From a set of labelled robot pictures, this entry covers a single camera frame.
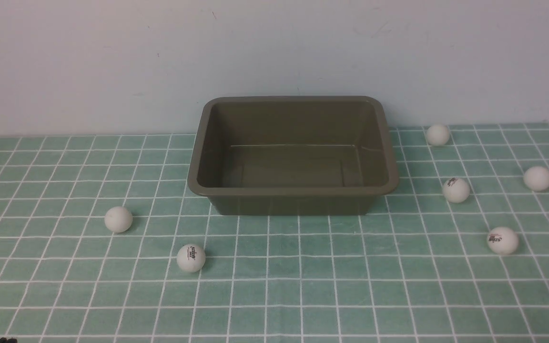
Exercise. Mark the white ball with small logo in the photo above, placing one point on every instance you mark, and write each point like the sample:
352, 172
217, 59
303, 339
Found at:
456, 190

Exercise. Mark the white ball with red logo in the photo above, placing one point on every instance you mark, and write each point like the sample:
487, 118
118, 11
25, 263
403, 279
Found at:
503, 240

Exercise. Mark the plain white ball edge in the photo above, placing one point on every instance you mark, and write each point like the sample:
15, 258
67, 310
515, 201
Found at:
536, 178

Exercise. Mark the plain white ping-pong ball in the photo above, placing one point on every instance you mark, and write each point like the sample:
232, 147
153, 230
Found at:
118, 219

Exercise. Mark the olive green plastic bin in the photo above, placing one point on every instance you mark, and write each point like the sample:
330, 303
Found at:
293, 155

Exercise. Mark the green checkered tablecloth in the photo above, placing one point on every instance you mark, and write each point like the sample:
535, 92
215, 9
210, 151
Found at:
415, 269

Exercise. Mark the small black object at edge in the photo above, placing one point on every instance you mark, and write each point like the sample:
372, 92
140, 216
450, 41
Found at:
8, 340

